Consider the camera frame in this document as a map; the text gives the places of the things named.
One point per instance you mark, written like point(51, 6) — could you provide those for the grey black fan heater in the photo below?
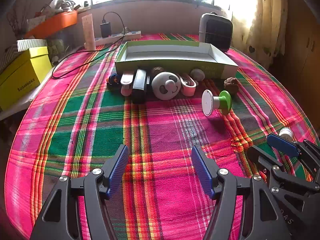
point(217, 33)

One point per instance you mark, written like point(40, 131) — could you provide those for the yellow box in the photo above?
point(22, 77)

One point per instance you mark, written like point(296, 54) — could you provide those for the white round cap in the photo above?
point(285, 132)

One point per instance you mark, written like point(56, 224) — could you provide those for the orange tray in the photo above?
point(55, 23)

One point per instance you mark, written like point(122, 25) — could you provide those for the glass tank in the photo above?
point(62, 45)

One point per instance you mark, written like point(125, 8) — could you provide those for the white mushroom shaped knob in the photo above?
point(197, 74)

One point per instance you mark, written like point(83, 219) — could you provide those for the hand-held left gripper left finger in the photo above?
point(117, 170)

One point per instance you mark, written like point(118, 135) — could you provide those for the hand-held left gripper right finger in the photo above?
point(202, 170)

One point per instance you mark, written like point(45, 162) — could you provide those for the white power strip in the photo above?
point(117, 37)

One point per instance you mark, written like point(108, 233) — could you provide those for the cream heart print curtain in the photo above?
point(260, 25)

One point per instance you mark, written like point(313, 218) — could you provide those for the green white spool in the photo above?
point(215, 102)

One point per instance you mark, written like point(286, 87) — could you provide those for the pink white oblong case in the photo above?
point(127, 81)

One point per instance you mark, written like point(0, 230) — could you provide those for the pink white clip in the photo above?
point(188, 87)

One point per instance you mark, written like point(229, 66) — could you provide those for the green white striped box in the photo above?
point(30, 44)

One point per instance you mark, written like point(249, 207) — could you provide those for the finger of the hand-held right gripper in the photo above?
point(257, 153)
point(282, 143)

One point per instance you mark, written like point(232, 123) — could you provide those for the green white cardboard box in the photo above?
point(175, 63)

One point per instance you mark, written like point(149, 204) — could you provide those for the white plug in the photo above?
point(127, 30)

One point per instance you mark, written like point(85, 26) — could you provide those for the cream lotion tube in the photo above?
point(89, 32)

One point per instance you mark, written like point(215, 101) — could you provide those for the brown walnut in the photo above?
point(231, 86)
point(157, 70)

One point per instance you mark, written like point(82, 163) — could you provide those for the brown wooden wardrobe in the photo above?
point(300, 42)

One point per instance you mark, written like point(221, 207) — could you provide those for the black handheld device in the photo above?
point(140, 85)

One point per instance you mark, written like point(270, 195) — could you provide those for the blue orange knitted toy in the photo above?
point(114, 80)

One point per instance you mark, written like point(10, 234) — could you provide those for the white panda face gadget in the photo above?
point(166, 86)

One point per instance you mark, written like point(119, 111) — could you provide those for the dried red branches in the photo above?
point(15, 23)

